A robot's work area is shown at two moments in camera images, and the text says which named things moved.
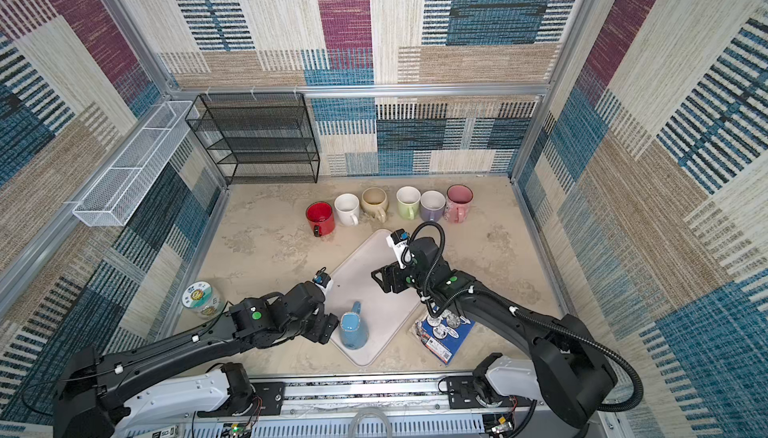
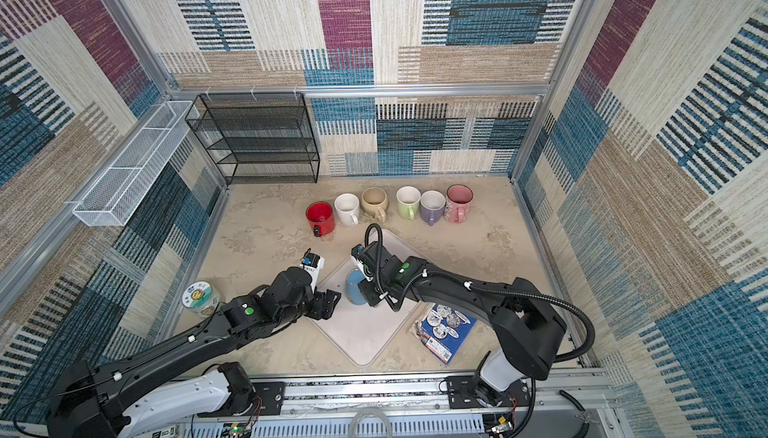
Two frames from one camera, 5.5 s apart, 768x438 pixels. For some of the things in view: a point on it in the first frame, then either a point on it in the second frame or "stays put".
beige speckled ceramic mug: x=374 y=202 stays put
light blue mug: x=353 y=332 → x=353 y=291
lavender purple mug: x=432 y=205 stays put
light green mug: x=408 y=198 stays put
